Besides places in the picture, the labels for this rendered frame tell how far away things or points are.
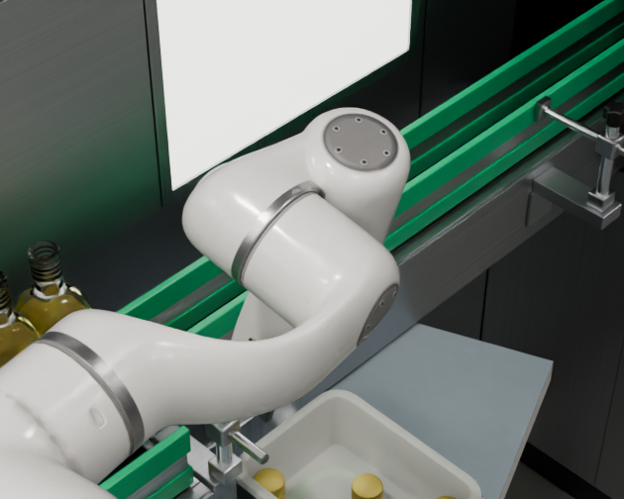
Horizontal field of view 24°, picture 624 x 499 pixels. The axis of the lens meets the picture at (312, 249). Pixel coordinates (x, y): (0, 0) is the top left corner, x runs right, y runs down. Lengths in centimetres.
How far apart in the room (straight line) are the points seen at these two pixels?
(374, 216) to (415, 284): 83
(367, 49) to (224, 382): 102
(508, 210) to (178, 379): 109
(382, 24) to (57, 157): 50
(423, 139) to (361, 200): 88
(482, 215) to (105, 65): 56
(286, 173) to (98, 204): 67
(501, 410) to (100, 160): 56
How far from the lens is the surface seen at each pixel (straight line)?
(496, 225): 185
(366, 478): 156
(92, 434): 79
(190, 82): 157
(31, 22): 139
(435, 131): 181
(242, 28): 160
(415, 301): 178
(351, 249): 87
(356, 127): 94
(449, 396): 173
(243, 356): 81
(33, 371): 79
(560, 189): 186
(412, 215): 171
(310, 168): 92
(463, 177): 177
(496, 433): 170
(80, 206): 154
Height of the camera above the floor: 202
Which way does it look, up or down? 41 degrees down
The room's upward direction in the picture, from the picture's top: straight up
